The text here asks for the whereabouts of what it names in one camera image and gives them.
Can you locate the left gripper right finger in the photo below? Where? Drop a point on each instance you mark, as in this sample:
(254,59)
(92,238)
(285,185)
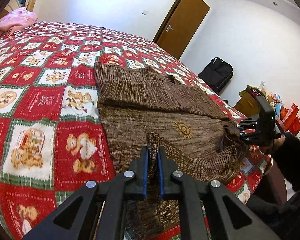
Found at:
(207,210)

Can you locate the pink pillow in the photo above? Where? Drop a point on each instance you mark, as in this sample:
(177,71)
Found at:
(17,20)

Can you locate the red gift boxes pile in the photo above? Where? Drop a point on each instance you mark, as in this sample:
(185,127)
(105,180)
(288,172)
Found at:
(287,119)

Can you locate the person's right hand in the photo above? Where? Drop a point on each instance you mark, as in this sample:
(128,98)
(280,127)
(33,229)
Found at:
(275,144)

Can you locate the brown wooden door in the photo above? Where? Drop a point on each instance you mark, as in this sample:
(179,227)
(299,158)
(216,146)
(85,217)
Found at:
(179,26)

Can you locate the cardboard box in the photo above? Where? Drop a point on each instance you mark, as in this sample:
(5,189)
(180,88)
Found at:
(247,105)

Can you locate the brown knitted sweater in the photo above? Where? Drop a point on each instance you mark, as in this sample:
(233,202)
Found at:
(141,107)

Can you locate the red patchwork bear bedspread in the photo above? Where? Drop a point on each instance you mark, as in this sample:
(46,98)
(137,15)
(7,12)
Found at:
(51,137)

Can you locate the black bag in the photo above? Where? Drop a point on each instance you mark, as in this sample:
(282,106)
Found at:
(216,74)

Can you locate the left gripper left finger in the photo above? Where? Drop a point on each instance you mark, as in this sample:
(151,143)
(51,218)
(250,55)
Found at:
(96,210)

